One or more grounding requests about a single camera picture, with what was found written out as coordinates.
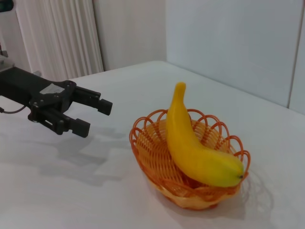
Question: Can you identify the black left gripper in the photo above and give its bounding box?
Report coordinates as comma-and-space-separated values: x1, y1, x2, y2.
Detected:
0, 66, 113, 138

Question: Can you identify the white pleated curtain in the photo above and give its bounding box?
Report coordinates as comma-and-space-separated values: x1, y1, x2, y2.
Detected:
16, 0, 104, 81

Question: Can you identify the thin dark left gripper cable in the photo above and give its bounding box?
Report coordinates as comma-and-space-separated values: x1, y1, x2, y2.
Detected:
0, 106, 26, 114

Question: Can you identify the dark device with green light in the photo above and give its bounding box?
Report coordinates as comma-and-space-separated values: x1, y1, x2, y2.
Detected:
0, 0, 14, 12

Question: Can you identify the orange woven plastic basket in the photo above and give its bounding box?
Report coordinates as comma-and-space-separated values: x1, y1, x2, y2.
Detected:
129, 109, 251, 210

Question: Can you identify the yellow banana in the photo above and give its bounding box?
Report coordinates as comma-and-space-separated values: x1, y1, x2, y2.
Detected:
166, 82, 245, 187

